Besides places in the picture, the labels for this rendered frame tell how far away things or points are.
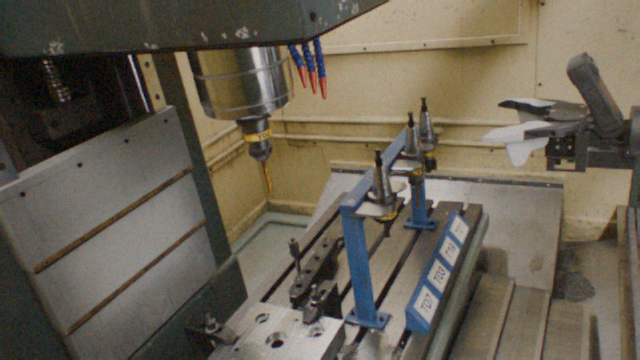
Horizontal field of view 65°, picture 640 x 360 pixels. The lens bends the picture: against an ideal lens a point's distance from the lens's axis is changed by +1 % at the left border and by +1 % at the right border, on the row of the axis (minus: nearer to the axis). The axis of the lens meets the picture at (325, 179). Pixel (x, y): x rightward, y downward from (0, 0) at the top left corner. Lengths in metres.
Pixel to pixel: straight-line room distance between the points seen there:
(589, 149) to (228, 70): 0.54
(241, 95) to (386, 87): 1.14
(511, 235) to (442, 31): 0.71
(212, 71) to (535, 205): 1.31
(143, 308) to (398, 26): 1.19
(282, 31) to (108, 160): 0.67
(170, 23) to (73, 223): 0.56
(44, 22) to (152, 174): 0.48
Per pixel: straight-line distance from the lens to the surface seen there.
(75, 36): 0.90
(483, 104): 1.79
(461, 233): 1.47
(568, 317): 1.57
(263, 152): 0.87
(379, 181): 1.05
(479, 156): 1.87
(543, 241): 1.75
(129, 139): 1.24
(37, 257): 1.14
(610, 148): 0.81
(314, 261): 1.35
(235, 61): 0.77
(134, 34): 0.80
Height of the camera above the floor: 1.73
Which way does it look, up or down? 25 degrees down
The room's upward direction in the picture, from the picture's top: 10 degrees counter-clockwise
